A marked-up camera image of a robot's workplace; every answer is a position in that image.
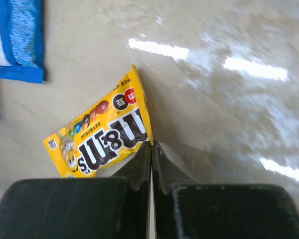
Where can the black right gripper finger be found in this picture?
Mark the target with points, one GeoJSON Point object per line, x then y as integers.
{"type": "Point", "coordinates": [185, 209]}

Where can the blue small snack packet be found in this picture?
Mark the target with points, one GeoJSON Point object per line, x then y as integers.
{"type": "Point", "coordinates": [22, 40]}

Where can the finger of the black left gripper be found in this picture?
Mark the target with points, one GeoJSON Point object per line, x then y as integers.
{"type": "Point", "coordinates": [113, 207]}

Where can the small yellow M&M's bag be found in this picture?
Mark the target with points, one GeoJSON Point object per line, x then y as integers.
{"type": "Point", "coordinates": [105, 134]}

